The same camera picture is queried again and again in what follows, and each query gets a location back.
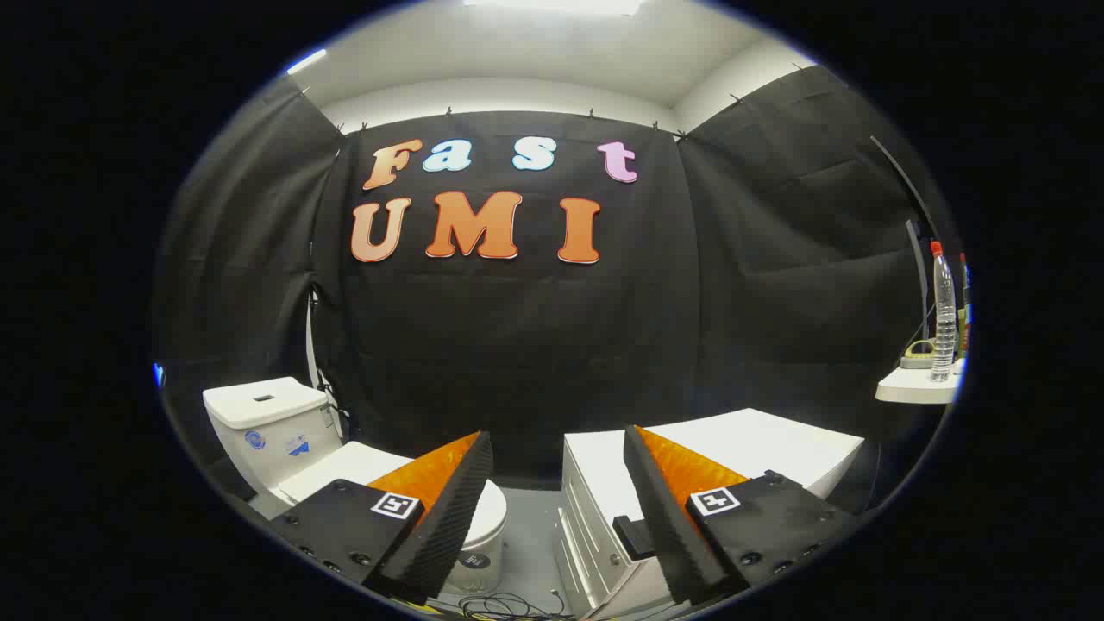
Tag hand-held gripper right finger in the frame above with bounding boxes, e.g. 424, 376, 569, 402
623, 424, 861, 606

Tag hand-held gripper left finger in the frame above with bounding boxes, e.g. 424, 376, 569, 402
272, 430, 495, 606

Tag white toilet lid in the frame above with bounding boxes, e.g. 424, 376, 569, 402
276, 442, 508, 549

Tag white toilet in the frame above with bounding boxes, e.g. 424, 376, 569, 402
203, 377, 508, 598

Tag small black block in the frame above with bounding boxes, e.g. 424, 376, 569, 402
612, 515, 658, 561

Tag white drawer cabinet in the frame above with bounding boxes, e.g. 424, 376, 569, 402
552, 408, 866, 618

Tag black backdrop cloth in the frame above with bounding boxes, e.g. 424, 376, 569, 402
154, 65, 950, 501

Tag white side shelf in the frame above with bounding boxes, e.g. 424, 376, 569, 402
875, 358, 963, 405

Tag clear water bottle red cap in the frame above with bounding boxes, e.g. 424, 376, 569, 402
930, 241, 957, 383

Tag grey upright bar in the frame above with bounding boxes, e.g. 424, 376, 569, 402
905, 219, 934, 342

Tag ceiling light panel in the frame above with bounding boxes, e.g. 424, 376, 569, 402
462, 0, 648, 16

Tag black floor cables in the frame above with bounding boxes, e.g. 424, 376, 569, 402
457, 590, 572, 621

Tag white hanging strap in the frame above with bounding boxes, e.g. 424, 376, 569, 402
305, 292, 348, 436

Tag black curved cable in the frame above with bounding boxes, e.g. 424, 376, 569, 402
870, 135, 941, 242

